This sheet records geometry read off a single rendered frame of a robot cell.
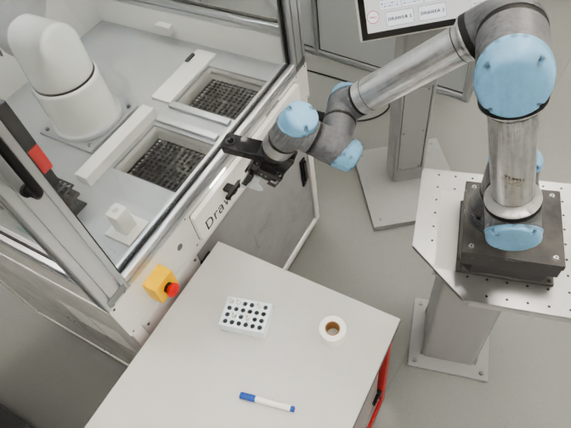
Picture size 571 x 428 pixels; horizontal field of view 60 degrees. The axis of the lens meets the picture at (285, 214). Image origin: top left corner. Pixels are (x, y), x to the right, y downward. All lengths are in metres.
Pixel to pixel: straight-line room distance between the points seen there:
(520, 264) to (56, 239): 1.08
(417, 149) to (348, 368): 1.36
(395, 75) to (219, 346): 0.80
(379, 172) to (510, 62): 1.78
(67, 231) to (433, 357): 1.51
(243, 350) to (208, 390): 0.13
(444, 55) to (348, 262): 1.43
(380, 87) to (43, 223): 0.72
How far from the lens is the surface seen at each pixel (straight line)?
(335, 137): 1.05
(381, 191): 2.49
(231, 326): 1.32
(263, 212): 1.80
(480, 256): 1.35
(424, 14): 1.84
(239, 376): 1.31
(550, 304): 1.44
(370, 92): 1.09
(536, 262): 1.37
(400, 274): 2.28
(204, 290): 1.43
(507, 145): 0.99
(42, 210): 1.01
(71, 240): 1.09
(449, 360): 2.12
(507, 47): 0.86
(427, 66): 1.04
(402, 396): 2.07
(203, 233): 1.43
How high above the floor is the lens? 1.98
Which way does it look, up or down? 53 degrees down
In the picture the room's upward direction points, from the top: 11 degrees counter-clockwise
